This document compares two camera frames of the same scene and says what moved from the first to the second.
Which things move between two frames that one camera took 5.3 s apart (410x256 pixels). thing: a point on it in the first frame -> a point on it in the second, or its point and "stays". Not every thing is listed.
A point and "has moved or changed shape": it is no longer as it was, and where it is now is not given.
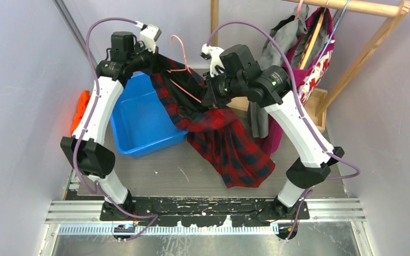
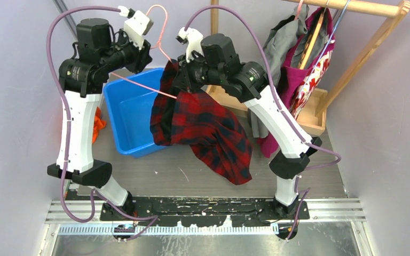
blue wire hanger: [328, 42] stays
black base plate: [203, 212] stays
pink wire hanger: [186, 68] -> [158, 46]
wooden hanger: [310, 41] stays
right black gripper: [210, 93] -> [183, 79]
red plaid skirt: [220, 138] has moved or changed shape
